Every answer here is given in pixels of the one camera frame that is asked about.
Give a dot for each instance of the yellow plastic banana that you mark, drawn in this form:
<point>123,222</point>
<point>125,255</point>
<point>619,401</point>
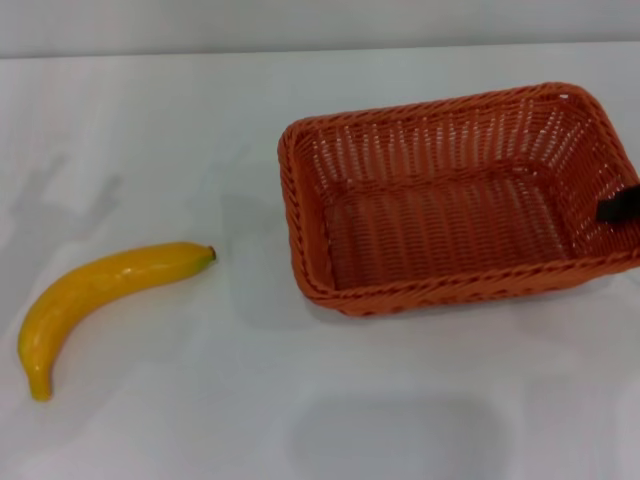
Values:
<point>100,280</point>

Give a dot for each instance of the orange woven plastic basket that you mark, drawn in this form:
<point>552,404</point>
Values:
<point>440,225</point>

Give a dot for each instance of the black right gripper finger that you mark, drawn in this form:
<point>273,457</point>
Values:
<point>620,206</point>

